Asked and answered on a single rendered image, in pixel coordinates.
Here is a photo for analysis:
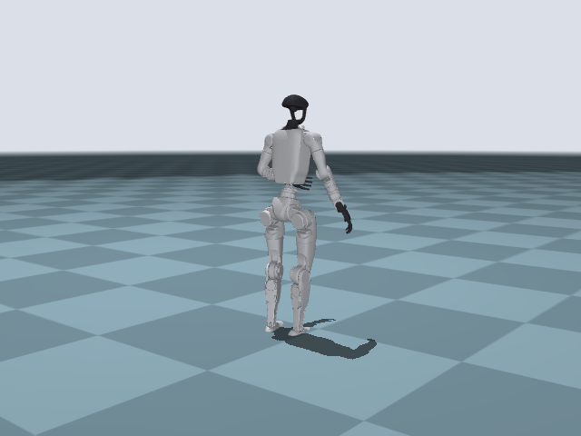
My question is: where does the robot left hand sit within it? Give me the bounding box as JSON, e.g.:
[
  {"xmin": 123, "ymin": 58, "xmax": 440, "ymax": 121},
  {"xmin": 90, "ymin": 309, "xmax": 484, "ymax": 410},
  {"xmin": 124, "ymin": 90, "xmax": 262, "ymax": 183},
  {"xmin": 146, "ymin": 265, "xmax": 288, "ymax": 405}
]
[{"xmin": 289, "ymin": 177, "xmax": 312, "ymax": 190}]

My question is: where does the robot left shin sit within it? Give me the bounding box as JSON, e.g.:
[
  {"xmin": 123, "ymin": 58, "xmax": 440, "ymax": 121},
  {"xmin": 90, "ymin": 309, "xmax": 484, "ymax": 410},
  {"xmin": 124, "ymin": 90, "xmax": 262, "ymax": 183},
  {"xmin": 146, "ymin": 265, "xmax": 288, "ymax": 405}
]
[{"xmin": 265, "ymin": 263, "xmax": 281, "ymax": 327}]

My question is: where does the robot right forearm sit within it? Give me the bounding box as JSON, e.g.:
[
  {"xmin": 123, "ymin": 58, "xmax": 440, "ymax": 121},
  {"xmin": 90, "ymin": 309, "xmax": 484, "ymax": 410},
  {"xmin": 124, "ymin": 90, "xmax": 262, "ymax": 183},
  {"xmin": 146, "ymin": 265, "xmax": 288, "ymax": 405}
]
[{"xmin": 323, "ymin": 166, "xmax": 344, "ymax": 210}]

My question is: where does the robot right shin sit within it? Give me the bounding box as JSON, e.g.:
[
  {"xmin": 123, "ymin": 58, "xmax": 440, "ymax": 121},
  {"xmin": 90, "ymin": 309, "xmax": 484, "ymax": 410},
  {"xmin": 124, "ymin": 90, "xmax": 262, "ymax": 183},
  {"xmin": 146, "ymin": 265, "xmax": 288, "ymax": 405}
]
[{"xmin": 290, "ymin": 269, "xmax": 310, "ymax": 332}]

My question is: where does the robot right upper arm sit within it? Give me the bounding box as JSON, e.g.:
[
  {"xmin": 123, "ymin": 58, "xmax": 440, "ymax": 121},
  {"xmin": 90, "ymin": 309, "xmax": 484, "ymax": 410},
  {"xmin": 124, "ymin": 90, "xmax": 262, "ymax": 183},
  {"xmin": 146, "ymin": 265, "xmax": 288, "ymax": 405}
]
[{"xmin": 302, "ymin": 132, "xmax": 330, "ymax": 180}]

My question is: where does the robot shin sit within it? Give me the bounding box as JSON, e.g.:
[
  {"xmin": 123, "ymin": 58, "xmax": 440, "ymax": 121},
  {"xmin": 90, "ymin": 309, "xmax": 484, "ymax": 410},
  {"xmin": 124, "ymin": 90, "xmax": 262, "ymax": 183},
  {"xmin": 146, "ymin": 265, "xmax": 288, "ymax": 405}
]
[
  {"xmin": 290, "ymin": 269, "xmax": 310, "ymax": 332},
  {"xmin": 265, "ymin": 263, "xmax": 281, "ymax": 327}
]

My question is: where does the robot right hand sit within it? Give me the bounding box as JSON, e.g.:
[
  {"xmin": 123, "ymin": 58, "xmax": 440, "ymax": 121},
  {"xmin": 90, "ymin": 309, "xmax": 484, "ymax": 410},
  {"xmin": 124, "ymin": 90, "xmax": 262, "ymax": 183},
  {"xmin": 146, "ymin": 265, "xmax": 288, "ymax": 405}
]
[{"xmin": 335, "ymin": 202, "xmax": 352, "ymax": 234}]

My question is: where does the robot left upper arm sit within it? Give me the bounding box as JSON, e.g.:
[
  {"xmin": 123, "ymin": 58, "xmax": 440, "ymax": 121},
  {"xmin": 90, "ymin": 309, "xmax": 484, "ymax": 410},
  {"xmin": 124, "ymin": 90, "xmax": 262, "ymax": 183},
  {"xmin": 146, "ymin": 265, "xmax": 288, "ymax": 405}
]
[{"xmin": 257, "ymin": 133, "xmax": 275, "ymax": 178}]

